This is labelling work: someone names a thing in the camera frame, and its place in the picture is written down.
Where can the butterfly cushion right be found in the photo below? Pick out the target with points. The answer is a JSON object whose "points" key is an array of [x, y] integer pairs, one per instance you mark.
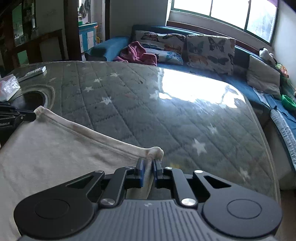
{"points": [[213, 53]]}

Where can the dark wooden display cabinet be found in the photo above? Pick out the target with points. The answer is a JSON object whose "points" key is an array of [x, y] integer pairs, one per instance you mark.
{"points": [[32, 32]]}

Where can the green plastic bowl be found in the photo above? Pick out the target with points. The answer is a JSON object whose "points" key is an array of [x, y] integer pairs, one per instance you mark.
{"points": [[288, 103]]}

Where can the blue white toy cabinet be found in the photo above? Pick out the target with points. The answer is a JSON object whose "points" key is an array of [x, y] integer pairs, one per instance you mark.
{"points": [[87, 36]]}

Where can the butterfly pillow lying flat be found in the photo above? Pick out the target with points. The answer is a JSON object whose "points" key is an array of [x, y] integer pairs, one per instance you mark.
{"points": [[163, 56]]}

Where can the white pink tissue pack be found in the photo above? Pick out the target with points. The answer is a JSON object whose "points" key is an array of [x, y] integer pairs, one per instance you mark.
{"points": [[9, 86]]}

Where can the grey remote control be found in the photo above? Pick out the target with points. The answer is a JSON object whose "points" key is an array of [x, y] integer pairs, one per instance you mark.
{"points": [[33, 73]]}

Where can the blue corner sofa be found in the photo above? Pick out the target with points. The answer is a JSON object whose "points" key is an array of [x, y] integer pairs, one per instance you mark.
{"points": [[269, 106]]}

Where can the cream knit garment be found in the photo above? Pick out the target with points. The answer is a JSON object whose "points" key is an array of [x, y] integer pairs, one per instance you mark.
{"points": [[52, 150]]}

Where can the grey plain cushion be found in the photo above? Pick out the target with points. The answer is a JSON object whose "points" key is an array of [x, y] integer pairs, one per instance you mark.
{"points": [[263, 77]]}

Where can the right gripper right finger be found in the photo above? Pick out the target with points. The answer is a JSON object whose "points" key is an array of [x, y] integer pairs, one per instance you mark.
{"points": [[174, 180]]}

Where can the grey quilted star tablecloth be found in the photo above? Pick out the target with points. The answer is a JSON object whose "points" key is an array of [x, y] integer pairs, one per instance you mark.
{"points": [[199, 123]]}

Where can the black round induction cooktop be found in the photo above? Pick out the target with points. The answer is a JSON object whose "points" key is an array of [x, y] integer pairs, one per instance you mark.
{"points": [[28, 101]]}

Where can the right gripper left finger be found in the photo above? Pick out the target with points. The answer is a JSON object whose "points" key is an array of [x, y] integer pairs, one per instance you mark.
{"points": [[115, 186]]}

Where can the butterfly cushion left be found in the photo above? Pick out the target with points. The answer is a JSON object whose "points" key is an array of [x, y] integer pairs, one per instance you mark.
{"points": [[163, 42]]}

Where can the pink crumpled garment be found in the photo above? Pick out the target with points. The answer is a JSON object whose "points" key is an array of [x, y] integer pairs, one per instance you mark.
{"points": [[136, 53]]}

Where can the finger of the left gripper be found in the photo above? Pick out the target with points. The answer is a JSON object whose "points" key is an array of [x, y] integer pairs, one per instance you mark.
{"points": [[27, 115]]}

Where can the butterfly cushion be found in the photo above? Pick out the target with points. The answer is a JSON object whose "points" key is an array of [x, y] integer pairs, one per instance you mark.
{"points": [[163, 42], [213, 53]]}

